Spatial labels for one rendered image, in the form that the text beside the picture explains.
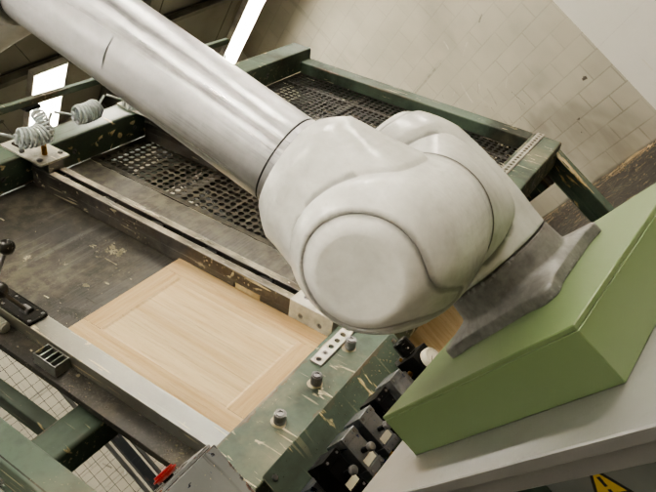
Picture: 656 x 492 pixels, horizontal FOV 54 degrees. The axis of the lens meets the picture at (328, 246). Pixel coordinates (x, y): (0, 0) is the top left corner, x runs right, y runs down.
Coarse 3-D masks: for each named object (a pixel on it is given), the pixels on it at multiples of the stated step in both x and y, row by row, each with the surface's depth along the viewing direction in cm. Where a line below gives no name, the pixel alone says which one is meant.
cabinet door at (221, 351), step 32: (160, 288) 162; (192, 288) 163; (224, 288) 164; (96, 320) 150; (128, 320) 151; (160, 320) 152; (192, 320) 154; (224, 320) 155; (256, 320) 156; (288, 320) 157; (128, 352) 142; (160, 352) 144; (192, 352) 145; (224, 352) 146; (256, 352) 147; (288, 352) 148; (160, 384) 136; (192, 384) 138; (224, 384) 139; (256, 384) 139; (224, 416) 131
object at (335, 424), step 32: (384, 352) 148; (416, 352) 144; (352, 384) 138; (384, 384) 132; (320, 416) 130; (352, 416) 128; (288, 448) 122; (320, 448) 126; (352, 448) 118; (384, 448) 121; (288, 480) 119; (320, 480) 115; (352, 480) 114
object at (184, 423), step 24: (0, 312) 148; (48, 336) 141; (72, 336) 142; (72, 360) 138; (96, 360) 137; (120, 384) 132; (144, 384) 133; (144, 408) 130; (168, 408) 129; (192, 432) 125; (216, 432) 125
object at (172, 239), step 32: (32, 160) 188; (64, 192) 189; (96, 192) 188; (128, 224) 179; (160, 224) 176; (192, 256) 169; (224, 256) 168; (256, 288) 161; (288, 288) 160; (320, 320) 153
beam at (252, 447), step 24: (552, 144) 255; (528, 168) 235; (528, 192) 237; (360, 336) 151; (384, 336) 152; (408, 336) 166; (336, 360) 143; (360, 360) 144; (288, 384) 136; (336, 384) 138; (264, 408) 130; (288, 408) 131; (312, 408) 132; (240, 432) 125; (264, 432) 125; (288, 432) 126; (240, 456) 120; (264, 456) 121; (264, 480) 117
